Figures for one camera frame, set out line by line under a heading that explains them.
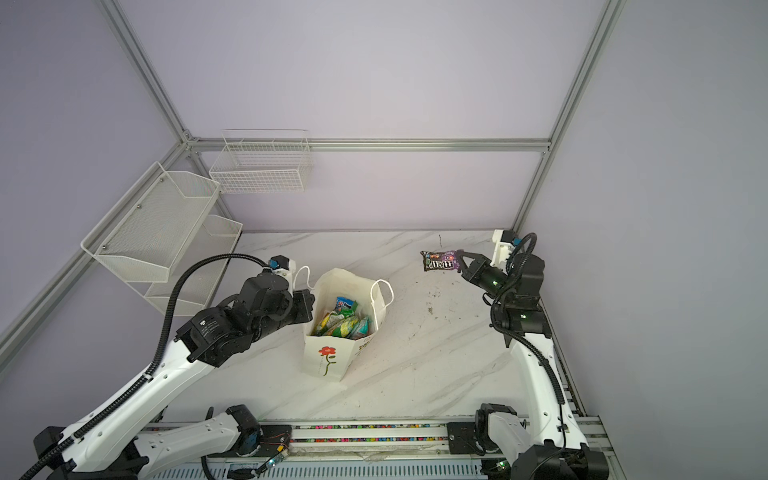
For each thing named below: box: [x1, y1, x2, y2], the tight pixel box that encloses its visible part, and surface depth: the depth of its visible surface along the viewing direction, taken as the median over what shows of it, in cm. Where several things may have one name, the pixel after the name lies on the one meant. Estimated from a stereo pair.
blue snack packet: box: [335, 296, 358, 317], surface depth 88 cm
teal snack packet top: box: [354, 316, 373, 340], surface depth 78 cm
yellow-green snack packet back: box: [316, 310, 359, 338], surface depth 81 cm
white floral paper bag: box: [293, 264, 395, 382], surface depth 76 cm
